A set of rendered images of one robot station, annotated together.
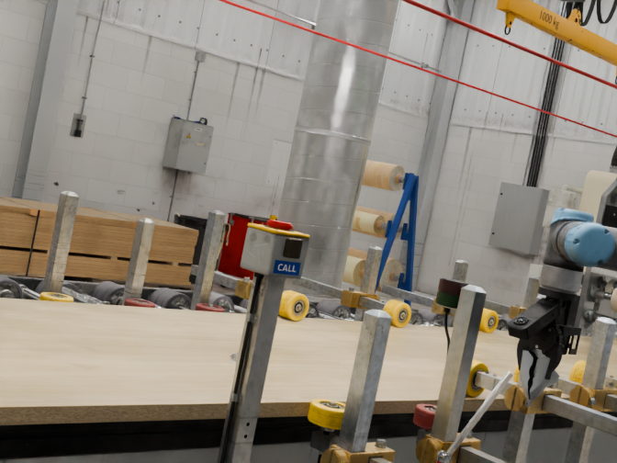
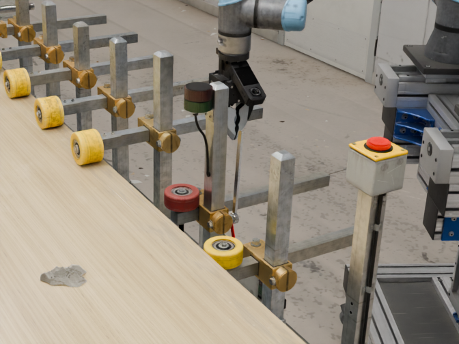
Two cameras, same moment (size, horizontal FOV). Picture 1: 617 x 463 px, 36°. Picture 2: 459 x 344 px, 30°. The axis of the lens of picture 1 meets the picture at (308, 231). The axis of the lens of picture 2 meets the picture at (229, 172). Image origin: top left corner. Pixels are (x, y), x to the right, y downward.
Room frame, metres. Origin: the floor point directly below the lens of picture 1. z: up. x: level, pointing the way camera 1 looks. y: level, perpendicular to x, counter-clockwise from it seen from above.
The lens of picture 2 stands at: (1.48, 1.36, 1.78)
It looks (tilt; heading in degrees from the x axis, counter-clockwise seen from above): 25 degrees down; 280
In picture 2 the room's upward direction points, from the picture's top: 2 degrees clockwise
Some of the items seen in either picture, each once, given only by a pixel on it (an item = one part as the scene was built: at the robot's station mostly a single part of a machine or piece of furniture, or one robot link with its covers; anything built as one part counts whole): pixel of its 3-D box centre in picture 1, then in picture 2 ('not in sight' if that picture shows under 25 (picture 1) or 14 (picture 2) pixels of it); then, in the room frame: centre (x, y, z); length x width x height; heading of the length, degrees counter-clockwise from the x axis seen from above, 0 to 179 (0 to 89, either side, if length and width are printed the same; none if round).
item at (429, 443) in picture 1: (446, 449); (207, 212); (1.83, -0.34, 0.85); 0.14 x 0.06 x 0.05; 133
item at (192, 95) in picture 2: (454, 287); (198, 91); (1.85, -0.30, 1.16); 0.06 x 0.06 x 0.02
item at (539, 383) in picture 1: (547, 378); (235, 117); (1.80, -0.50, 1.02); 0.06 x 0.03 x 0.09; 132
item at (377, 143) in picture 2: (279, 227); (378, 145); (1.47, 0.04, 1.22); 0.04 x 0.04 x 0.02
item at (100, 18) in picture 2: not in sight; (56, 24); (2.60, -1.36, 0.95); 0.37 x 0.03 x 0.03; 43
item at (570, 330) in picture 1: (553, 321); (231, 76); (1.82, -0.49, 1.13); 0.09 x 0.08 x 0.12; 132
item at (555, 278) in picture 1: (558, 279); (233, 43); (1.81, -0.48, 1.21); 0.08 x 0.08 x 0.05
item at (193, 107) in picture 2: (451, 299); (198, 102); (1.85, -0.30, 1.13); 0.06 x 0.06 x 0.02
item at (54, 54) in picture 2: not in sight; (48, 50); (2.51, -1.08, 0.95); 0.14 x 0.06 x 0.05; 133
